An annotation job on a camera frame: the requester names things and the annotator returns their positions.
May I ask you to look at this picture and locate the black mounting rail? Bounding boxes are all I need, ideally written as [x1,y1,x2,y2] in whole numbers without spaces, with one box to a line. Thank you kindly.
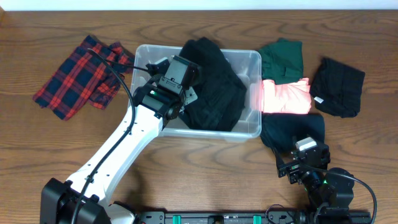
[135,209,371,224]

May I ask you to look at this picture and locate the clear plastic storage bin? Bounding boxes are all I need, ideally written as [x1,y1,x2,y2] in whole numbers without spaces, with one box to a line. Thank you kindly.
[130,44,262,142]

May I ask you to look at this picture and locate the dark green folded garment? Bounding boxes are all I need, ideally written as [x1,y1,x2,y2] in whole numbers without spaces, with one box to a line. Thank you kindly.
[258,38,303,85]

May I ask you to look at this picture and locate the pink folded shirt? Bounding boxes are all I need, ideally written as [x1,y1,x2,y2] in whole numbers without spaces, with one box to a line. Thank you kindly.
[261,78,312,114]

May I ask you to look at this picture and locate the black pants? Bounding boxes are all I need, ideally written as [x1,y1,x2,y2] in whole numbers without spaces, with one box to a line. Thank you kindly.
[179,37,247,131]

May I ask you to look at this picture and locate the red navy plaid cloth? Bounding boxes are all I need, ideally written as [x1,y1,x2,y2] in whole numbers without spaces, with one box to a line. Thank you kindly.
[33,35,134,121]

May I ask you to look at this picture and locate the dark teal folded garment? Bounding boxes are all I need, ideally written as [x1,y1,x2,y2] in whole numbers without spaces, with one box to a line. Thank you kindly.
[260,113,325,153]

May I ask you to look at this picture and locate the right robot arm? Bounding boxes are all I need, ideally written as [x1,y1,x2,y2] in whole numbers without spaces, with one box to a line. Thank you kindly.
[273,138,354,213]

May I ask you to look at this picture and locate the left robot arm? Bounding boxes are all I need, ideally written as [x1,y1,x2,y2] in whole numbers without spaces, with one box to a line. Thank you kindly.
[40,55,201,224]

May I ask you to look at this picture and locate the black folded garment with tag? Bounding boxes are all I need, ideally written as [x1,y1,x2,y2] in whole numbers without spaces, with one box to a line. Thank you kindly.
[310,57,365,118]

